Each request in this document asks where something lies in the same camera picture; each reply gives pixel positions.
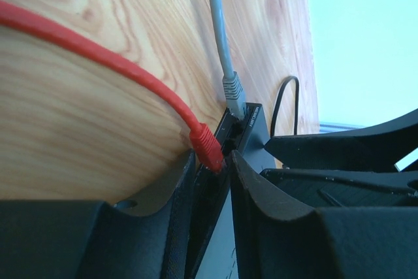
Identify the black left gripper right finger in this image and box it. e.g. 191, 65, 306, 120
230, 151, 417, 278

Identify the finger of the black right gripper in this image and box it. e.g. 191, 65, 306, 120
261, 169, 417, 207
265, 110, 417, 172

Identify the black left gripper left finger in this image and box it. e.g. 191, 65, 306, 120
1, 150, 195, 278

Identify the black network switch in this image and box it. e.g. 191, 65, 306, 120
185, 103, 276, 278

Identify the red ethernet cable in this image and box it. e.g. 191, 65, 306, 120
0, 0, 228, 174

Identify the grey ethernet cable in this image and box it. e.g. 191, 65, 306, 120
204, 0, 246, 120

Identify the black power adapter cable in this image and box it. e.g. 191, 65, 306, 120
270, 75, 301, 138

